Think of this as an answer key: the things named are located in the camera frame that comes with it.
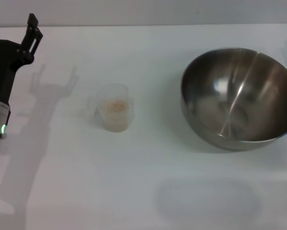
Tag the white rice grains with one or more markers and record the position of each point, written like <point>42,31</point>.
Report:
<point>115,115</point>

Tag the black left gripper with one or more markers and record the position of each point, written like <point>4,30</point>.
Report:
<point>2,62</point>

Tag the clear plastic measuring cup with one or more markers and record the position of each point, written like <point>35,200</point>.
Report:
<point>114,95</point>

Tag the stainless steel mixing bowl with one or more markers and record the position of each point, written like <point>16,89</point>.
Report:
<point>236,100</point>

